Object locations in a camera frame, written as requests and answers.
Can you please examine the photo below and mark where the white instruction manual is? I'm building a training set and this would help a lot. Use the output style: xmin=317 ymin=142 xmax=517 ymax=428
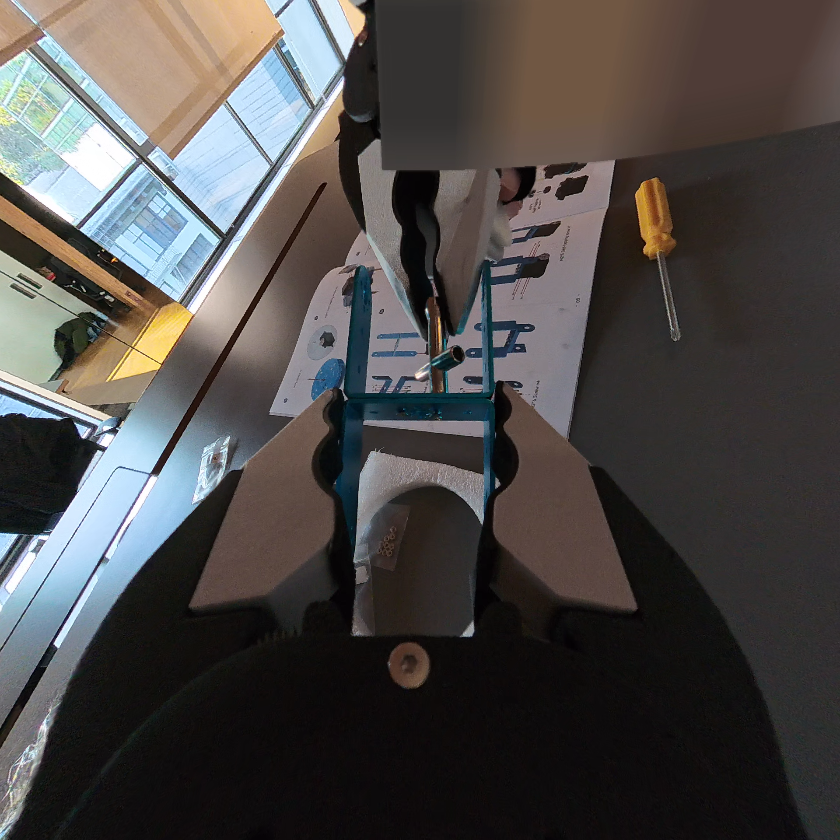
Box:
xmin=270 ymin=159 xmax=616 ymax=439

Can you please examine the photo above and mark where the white foam packing block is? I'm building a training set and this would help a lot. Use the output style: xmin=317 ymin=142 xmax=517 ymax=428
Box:
xmin=353 ymin=449 xmax=501 ymax=639

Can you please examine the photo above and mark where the beige roller blind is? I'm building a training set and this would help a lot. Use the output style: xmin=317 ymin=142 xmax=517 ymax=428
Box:
xmin=0 ymin=0 xmax=286 ymax=158

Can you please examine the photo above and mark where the blue metal bracket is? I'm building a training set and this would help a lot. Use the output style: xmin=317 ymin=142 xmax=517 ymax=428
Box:
xmin=333 ymin=259 xmax=497 ymax=549

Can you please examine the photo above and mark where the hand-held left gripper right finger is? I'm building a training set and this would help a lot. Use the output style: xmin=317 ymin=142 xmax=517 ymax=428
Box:
xmin=474 ymin=381 xmax=639 ymax=636

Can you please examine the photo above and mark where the yellow handled screwdriver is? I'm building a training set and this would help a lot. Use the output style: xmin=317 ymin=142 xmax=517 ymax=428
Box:
xmin=633 ymin=177 xmax=682 ymax=342

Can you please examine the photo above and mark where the crumpled clear plastic wrap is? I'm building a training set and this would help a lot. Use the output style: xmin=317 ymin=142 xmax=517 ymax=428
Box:
xmin=0 ymin=712 xmax=56 ymax=840

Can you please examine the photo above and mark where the black office chair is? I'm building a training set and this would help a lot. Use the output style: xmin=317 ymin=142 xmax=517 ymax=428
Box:
xmin=0 ymin=413 xmax=116 ymax=536

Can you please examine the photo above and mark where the metal cross socket wrench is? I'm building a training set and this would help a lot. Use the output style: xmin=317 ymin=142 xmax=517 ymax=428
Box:
xmin=413 ymin=295 xmax=466 ymax=396

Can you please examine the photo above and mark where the clear bag of nuts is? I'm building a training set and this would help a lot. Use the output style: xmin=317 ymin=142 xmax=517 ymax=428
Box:
xmin=353 ymin=505 xmax=412 ymax=586

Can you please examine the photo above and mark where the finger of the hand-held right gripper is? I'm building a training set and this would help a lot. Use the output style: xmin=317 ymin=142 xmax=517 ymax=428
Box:
xmin=357 ymin=150 xmax=442 ymax=333
xmin=435 ymin=168 xmax=513 ymax=337

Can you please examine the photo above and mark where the dark grey desk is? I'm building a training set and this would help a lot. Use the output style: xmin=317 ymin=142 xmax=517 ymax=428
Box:
xmin=0 ymin=125 xmax=840 ymax=788

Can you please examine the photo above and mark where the large window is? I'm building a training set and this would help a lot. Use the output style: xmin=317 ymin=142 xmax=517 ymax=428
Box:
xmin=0 ymin=0 xmax=349 ymax=309

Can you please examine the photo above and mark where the green backpack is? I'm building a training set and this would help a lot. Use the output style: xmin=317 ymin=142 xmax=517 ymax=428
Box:
xmin=54 ymin=315 xmax=109 ymax=380

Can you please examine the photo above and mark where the wooden cabinet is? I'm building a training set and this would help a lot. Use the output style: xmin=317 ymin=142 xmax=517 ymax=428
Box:
xmin=0 ymin=193 xmax=196 ymax=395

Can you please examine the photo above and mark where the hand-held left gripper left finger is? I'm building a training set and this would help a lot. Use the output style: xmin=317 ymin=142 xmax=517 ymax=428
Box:
xmin=189 ymin=387 xmax=358 ymax=632

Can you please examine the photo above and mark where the small clear parts bag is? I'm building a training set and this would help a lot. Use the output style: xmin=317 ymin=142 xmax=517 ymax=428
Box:
xmin=192 ymin=436 xmax=232 ymax=505

